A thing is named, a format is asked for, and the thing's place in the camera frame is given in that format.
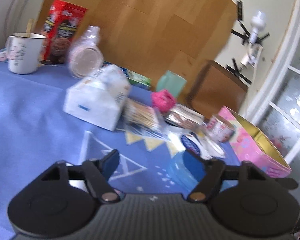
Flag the blue plastic case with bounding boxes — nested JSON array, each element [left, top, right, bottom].
[[168, 151, 206, 191]]

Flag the white tissue pack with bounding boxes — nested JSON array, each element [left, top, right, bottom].
[[63, 64, 130, 131]]

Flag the white framed glass door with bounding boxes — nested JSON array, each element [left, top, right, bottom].
[[245, 0, 300, 182]]

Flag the pink knitted cloth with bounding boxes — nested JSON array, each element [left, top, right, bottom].
[[151, 89, 176, 113]]

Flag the red chocolate drink box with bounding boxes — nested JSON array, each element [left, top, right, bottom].
[[41, 0, 87, 64]]

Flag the cotton swab packet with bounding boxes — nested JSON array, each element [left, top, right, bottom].
[[123, 99, 166, 139]]

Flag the clear snack packet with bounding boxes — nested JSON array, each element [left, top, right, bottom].
[[164, 103, 204, 129]]

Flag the wooden stick in mug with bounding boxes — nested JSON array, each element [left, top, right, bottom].
[[26, 18, 34, 36]]

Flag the blue patterned tablecloth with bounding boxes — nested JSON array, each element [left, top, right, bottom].
[[0, 48, 243, 240]]

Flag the mint green plastic cup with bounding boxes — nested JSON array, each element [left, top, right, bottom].
[[155, 70, 187, 98]]

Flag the white wet wipes pack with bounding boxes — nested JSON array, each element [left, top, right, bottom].
[[165, 126, 225, 160]]

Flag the white food can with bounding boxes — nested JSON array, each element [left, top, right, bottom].
[[206, 114, 235, 142]]

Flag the pink biscuit tin box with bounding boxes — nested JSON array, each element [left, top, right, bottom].
[[218, 106, 292, 178]]

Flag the green toothpaste box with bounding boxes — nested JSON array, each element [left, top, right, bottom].
[[115, 66, 151, 90]]

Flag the white power adapter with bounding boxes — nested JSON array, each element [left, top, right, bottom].
[[241, 11, 266, 67]]

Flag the white enamel mug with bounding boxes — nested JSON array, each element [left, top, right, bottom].
[[6, 33, 46, 75]]

